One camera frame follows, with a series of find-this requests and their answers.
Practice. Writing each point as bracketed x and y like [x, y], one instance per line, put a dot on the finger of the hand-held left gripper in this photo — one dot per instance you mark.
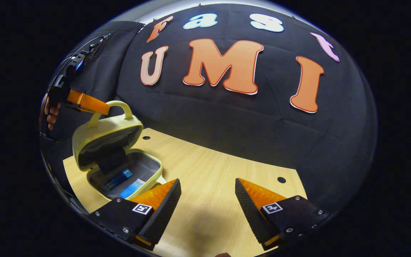
[87, 102]

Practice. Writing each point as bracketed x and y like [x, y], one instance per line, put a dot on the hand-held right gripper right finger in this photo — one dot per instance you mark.
[250, 210]

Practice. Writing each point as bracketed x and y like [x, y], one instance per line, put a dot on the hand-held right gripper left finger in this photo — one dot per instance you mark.
[162, 210]

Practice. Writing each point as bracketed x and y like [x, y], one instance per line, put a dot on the pale yellow suitcase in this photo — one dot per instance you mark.
[102, 132]

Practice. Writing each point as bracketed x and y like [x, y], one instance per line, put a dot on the blue and white tube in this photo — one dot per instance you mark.
[132, 189]

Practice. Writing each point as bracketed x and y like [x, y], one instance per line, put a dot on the blue-capped green bottle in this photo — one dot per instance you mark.
[118, 178]

